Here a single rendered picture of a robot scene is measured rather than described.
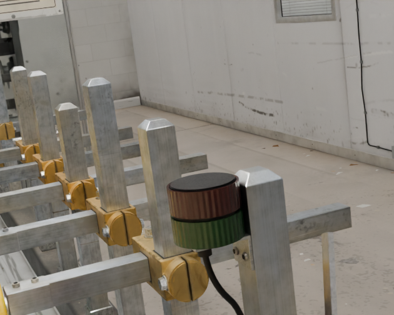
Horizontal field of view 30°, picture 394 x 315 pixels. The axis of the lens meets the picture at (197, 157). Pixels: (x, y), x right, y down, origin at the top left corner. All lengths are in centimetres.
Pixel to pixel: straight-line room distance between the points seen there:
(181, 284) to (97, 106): 33
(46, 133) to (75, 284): 72
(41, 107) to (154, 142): 75
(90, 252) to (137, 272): 47
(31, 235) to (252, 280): 55
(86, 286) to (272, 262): 32
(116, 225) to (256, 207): 49
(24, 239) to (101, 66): 865
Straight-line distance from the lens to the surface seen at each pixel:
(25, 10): 310
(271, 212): 61
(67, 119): 131
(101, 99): 106
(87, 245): 136
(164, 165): 84
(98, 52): 972
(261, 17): 634
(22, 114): 180
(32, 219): 219
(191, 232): 58
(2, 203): 136
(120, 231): 107
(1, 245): 111
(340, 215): 101
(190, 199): 57
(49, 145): 157
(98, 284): 89
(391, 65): 488
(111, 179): 108
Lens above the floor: 126
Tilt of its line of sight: 12 degrees down
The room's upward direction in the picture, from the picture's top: 7 degrees counter-clockwise
